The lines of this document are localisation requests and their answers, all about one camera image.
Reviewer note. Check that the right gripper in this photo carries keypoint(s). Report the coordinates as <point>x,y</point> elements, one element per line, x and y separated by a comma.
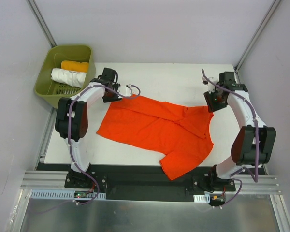
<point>213,104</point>

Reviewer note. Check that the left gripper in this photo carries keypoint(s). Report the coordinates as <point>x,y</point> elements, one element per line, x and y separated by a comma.
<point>110,95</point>

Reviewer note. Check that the orange t shirt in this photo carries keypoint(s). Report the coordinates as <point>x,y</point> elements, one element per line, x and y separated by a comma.
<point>181,133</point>

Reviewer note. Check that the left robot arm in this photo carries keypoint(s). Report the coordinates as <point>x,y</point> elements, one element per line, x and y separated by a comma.
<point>72,124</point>

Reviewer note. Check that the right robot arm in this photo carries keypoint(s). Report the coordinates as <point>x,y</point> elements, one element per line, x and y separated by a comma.
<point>254,142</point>

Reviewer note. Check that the rolled white t shirt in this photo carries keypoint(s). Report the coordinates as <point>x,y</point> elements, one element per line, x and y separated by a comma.
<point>71,78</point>

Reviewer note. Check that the rolled yellow t shirt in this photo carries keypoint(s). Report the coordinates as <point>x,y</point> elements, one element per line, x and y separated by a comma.
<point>75,66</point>

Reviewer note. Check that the green plastic basket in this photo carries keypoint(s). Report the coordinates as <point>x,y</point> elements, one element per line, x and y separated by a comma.
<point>52,91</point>

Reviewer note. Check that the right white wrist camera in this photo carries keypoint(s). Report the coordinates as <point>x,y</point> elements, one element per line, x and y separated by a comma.
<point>211,87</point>

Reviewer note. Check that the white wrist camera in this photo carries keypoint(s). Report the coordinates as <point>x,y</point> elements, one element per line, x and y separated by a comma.
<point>211,87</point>
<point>125,90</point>

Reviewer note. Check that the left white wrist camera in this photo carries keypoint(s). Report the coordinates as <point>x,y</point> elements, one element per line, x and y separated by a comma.
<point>125,90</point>

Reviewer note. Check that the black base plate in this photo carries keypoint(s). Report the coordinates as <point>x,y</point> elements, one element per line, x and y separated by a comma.
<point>148,183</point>

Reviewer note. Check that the aluminium rail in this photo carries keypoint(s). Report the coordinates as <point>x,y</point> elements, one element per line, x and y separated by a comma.
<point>267,184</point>

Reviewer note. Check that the right aluminium corner post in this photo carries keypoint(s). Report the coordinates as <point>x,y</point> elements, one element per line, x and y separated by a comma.
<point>261,27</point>

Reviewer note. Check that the aluminium corner post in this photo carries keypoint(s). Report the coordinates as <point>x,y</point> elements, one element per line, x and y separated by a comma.
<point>41,21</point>
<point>261,27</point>

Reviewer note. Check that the left aluminium corner post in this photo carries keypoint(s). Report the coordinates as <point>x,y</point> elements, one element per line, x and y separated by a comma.
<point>41,21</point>

